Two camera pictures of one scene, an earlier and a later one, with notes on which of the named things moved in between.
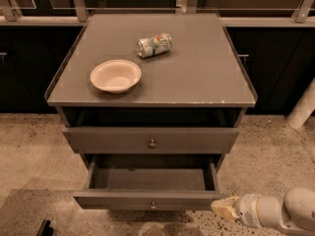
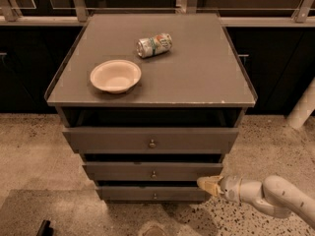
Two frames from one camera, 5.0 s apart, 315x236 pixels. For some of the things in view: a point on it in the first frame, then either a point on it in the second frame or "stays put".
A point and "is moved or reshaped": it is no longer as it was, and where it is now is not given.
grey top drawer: x=151 y=141 stays put
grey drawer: x=151 y=182 is moved or reshaped
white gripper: x=246 y=206 -> x=230 y=189
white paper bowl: x=115 y=76 stays put
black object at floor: x=45 y=229 stays put
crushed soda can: x=154 y=45 stays put
